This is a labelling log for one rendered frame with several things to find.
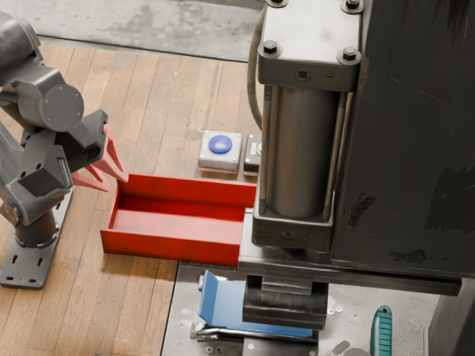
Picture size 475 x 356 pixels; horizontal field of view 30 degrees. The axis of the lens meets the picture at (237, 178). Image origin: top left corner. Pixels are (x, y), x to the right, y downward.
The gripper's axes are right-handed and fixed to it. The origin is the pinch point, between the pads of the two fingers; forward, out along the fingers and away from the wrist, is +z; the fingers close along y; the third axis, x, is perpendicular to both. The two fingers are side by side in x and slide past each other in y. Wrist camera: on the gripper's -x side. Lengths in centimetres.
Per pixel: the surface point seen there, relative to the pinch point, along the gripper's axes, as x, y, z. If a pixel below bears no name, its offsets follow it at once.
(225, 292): -9.8, 5.8, 18.6
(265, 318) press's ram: -22.4, 16.4, 11.8
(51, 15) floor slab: 175, -94, 53
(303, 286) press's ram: -20.5, 22.3, 11.1
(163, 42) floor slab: 161, -61, 76
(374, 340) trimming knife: -12.6, 19.3, 36.6
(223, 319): -13.9, 5.3, 19.1
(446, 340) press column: -19.6, 31.3, 31.9
